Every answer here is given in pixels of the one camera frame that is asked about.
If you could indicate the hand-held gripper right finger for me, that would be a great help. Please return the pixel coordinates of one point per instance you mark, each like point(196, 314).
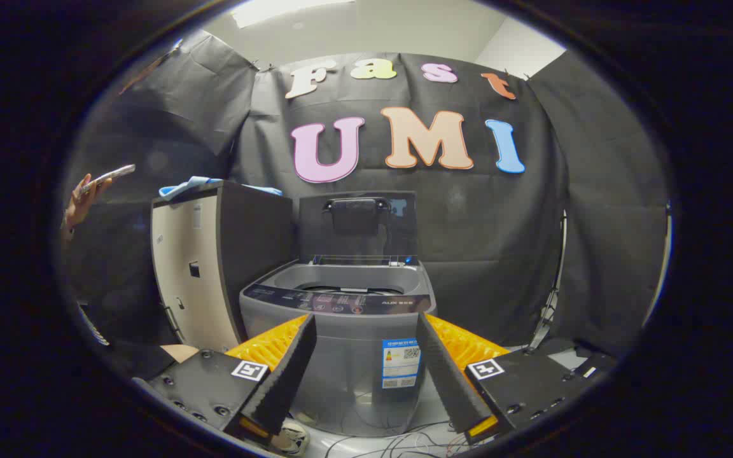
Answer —
point(446, 381)

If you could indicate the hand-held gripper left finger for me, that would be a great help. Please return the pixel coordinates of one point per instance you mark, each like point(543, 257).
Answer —
point(290, 375)

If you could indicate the grey washing machine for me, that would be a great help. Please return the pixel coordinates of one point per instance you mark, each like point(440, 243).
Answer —
point(347, 356)

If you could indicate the dark washing machine lid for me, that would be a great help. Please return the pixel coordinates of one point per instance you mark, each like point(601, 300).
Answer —
point(315, 229)

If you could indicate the light blue cloth garment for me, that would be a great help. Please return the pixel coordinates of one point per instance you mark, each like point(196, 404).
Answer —
point(182, 187)

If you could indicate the white patterned object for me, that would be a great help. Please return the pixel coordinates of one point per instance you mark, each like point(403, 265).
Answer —
point(293, 439)

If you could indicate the metal tripod stand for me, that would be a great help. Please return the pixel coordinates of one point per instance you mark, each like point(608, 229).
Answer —
point(551, 299)

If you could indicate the beige and dark cabinet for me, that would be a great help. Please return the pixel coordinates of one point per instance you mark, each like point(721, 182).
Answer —
point(188, 286)

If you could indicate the black box with white label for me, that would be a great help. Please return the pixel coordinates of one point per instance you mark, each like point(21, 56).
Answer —
point(586, 366)

